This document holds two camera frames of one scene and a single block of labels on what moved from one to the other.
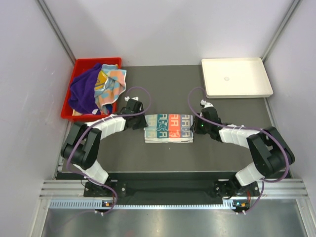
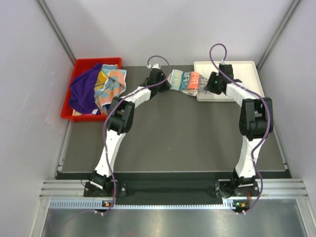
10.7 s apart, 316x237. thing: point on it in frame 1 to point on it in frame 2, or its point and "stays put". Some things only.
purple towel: [81, 95] stays put
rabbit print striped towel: [168, 128] to [191, 83]
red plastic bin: [80, 66] stays put
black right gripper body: [201, 127] to [213, 84]
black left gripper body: [139, 121] to [163, 87]
